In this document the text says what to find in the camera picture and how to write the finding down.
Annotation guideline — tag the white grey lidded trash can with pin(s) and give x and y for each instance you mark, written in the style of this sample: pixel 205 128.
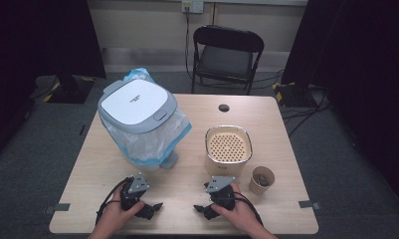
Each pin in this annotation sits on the white grey lidded trash can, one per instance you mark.
pixel 134 103

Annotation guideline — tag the person's right hand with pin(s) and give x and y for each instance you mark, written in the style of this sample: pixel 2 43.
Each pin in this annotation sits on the person's right hand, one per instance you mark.
pixel 240 217

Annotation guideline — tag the dark scraps in cup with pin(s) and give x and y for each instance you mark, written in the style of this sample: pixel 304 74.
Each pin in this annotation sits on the dark scraps in cup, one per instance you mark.
pixel 263 180

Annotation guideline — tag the white wall outlet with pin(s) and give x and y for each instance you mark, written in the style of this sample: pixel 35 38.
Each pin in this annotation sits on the white wall outlet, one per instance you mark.
pixel 192 6

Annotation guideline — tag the beige perforated strainer container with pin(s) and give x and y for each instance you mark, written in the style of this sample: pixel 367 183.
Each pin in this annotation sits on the beige perforated strainer container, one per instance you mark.
pixel 227 146

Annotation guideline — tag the black folding chair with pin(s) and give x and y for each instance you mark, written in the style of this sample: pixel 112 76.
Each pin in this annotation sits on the black folding chair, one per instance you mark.
pixel 226 61

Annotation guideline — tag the black curtain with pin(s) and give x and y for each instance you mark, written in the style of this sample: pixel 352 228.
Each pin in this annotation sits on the black curtain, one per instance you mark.
pixel 359 66
pixel 38 40

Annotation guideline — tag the black stand base yellow tape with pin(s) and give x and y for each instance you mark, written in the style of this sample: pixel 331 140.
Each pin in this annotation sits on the black stand base yellow tape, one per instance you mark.
pixel 293 94
pixel 71 89

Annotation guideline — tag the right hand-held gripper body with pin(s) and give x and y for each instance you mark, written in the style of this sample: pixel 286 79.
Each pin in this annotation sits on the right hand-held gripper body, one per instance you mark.
pixel 220 186

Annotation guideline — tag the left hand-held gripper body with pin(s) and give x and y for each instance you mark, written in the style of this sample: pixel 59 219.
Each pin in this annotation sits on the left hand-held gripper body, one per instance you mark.
pixel 137 186

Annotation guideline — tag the grey tape strip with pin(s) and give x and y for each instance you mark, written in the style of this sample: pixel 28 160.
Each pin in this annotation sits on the grey tape strip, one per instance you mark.
pixel 58 207
pixel 309 204

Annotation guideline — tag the person's left hand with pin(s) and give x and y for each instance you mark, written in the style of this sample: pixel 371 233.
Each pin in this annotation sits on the person's left hand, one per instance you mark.
pixel 115 215

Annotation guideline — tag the white trash can with bag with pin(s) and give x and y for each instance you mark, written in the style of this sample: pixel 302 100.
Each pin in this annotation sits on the white trash can with bag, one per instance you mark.
pixel 147 142

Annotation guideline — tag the brown paper cup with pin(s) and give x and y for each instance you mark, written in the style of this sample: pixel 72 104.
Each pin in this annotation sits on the brown paper cup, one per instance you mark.
pixel 255 189

